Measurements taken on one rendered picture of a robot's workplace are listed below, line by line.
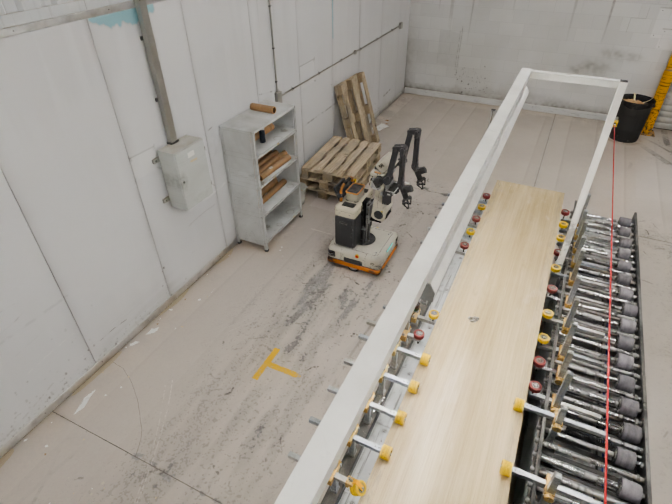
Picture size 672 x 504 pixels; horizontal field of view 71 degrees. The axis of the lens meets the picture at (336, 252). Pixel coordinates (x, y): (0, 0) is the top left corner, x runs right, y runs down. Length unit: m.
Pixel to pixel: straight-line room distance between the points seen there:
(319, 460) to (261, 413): 3.10
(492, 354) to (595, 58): 7.70
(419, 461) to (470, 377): 0.72
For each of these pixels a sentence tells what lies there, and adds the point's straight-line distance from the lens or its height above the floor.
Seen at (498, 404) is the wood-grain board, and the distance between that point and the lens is 3.29.
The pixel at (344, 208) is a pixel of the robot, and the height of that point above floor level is 0.81.
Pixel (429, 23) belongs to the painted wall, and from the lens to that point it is 10.71.
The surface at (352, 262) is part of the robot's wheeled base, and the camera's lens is 5.37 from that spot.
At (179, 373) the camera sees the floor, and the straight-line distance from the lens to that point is 4.68.
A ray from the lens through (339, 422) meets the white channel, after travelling 1.20.
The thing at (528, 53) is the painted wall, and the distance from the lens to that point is 10.45.
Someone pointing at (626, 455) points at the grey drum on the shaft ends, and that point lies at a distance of 3.43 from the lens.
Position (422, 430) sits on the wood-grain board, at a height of 0.90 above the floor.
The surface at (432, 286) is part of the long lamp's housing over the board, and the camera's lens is 1.70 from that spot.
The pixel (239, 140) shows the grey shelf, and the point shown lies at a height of 1.43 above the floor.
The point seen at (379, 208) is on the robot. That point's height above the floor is 0.81.
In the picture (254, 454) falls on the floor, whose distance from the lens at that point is 4.05.
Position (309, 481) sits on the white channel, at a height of 2.46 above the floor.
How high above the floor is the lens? 3.47
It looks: 37 degrees down
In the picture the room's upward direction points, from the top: 1 degrees counter-clockwise
